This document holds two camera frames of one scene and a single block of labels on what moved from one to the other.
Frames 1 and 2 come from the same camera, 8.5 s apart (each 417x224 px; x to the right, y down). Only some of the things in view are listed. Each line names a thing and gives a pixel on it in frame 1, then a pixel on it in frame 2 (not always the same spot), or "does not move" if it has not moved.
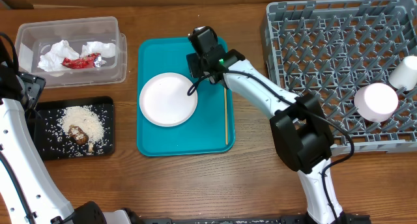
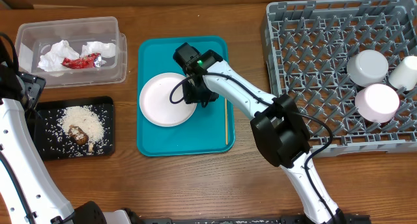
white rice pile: [85, 118] does not move
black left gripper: [35, 86] does not move
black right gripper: [201, 65] -> [195, 93]
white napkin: [53, 60] does not move
